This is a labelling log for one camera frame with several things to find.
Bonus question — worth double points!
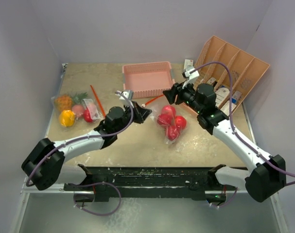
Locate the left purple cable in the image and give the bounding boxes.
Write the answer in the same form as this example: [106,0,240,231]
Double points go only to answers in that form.
[25,91,135,216]

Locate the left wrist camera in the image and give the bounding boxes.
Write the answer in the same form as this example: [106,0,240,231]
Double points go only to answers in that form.
[115,90,134,101]

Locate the small white box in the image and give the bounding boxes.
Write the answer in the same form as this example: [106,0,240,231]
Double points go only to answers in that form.
[183,59,193,69]

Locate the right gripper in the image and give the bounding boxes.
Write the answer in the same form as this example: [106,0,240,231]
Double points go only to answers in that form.
[162,79,204,115]

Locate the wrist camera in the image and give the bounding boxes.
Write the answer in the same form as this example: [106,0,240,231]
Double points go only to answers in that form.
[115,90,134,101]
[182,66,200,89]

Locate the fake pineapple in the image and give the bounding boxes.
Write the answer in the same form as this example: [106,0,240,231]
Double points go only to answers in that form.
[54,94,73,112]

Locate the clear zip bag red apples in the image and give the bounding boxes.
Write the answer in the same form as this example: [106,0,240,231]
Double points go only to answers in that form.
[141,95,188,145]

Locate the clear zip bag mixed fruit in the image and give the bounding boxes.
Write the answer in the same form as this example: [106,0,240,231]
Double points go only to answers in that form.
[51,86,105,129]

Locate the fake yellow pepper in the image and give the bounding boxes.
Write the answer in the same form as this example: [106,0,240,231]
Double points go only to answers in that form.
[58,110,76,127]

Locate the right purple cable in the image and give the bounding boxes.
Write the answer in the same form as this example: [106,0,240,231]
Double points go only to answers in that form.
[192,61,295,186]

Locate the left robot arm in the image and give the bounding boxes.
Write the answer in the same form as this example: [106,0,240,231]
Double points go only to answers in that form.
[21,101,152,191]

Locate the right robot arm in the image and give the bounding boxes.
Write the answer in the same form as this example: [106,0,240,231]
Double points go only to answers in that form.
[163,83,286,202]

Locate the pink plastic basket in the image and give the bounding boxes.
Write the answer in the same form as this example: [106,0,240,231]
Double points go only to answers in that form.
[122,61,175,99]

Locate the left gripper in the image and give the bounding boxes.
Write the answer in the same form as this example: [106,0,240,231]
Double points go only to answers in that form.
[115,101,151,134]

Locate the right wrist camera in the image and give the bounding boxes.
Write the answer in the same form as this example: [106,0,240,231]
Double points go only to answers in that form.
[182,66,200,89]

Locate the purple cable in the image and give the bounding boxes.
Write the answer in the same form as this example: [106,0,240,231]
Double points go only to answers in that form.
[25,91,135,216]
[192,61,295,186]

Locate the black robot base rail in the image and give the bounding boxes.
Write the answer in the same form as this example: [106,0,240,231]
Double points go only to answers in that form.
[64,166,235,202]

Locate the orange desk file organizer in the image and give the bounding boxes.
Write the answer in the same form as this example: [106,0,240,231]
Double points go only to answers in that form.
[194,36,270,115]

